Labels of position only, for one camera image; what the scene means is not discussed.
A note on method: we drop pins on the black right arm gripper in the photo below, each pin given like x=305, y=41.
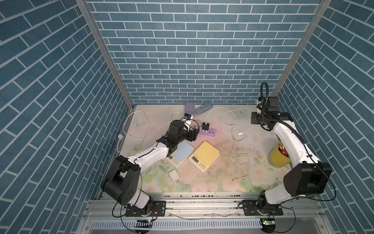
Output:
x=252, y=116

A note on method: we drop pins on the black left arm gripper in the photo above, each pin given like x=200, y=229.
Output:
x=192, y=135

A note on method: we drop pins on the blue top kitchen scale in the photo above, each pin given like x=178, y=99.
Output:
x=183, y=151

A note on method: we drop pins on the black charger adapter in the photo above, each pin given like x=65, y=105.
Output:
x=205, y=126

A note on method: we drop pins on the purple power strip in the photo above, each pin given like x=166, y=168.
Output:
x=211, y=132

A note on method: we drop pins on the yellow top kitchen scale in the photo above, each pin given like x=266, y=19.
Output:
x=204, y=156

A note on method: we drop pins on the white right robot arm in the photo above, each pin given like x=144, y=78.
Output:
x=308, y=176

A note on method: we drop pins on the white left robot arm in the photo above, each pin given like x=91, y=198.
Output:
x=121, y=180

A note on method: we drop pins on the yellow cup with pens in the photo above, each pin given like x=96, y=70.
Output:
x=279, y=156

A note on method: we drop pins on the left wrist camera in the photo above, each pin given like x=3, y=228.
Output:
x=187, y=117

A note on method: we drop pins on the aluminium corner post left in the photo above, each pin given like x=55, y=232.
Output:
x=88, y=16

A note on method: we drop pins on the aluminium corner post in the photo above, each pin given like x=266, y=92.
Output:
x=317, y=16
x=88, y=16

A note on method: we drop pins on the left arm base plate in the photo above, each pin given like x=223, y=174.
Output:
x=156, y=208

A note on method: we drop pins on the aluminium front rail frame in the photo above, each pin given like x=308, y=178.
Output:
x=206, y=213

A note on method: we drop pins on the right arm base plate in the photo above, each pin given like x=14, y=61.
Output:
x=255, y=208

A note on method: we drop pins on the aluminium corner post right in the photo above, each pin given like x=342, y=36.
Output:
x=317, y=16

